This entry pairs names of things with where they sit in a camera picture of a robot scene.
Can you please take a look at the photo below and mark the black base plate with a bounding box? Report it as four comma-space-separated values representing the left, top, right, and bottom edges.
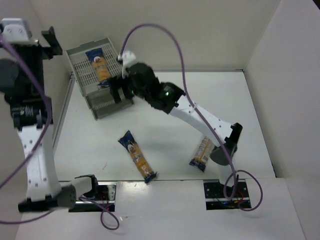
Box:
203, 180, 252, 211
69, 181, 117, 213

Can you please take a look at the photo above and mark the pasta bag label side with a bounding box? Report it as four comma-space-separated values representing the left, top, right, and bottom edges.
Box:
189, 136, 215, 172
85, 48, 112, 88

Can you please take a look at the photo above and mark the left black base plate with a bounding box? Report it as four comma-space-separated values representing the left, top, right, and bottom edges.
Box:
69, 181, 117, 213

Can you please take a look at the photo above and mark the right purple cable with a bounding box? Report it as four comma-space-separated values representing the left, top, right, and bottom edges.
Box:
119, 23, 263, 212

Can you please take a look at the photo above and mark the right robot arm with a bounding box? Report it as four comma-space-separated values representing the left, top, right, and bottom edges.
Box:
107, 62, 243, 187

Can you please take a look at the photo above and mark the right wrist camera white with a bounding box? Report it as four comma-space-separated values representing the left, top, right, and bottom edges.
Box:
117, 50, 137, 78

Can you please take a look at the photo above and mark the grey three-tier tray shelf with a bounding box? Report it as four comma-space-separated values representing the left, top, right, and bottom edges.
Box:
66, 37, 134, 120

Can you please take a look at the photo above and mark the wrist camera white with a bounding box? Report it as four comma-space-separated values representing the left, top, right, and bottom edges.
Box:
1, 18, 33, 45
117, 50, 137, 78

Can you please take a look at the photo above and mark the aluminium frame rail left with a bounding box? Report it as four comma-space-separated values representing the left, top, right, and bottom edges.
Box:
52, 71, 76, 182

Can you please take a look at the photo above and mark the blue yellow spaghetti bag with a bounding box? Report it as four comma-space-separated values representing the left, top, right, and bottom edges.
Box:
118, 130, 157, 184

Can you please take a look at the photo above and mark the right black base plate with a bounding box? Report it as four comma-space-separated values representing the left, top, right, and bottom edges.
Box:
203, 180, 252, 211

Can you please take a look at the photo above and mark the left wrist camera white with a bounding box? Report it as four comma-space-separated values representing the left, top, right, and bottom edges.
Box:
1, 18, 33, 45

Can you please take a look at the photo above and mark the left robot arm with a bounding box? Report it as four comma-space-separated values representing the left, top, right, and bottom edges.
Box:
0, 18, 98, 213

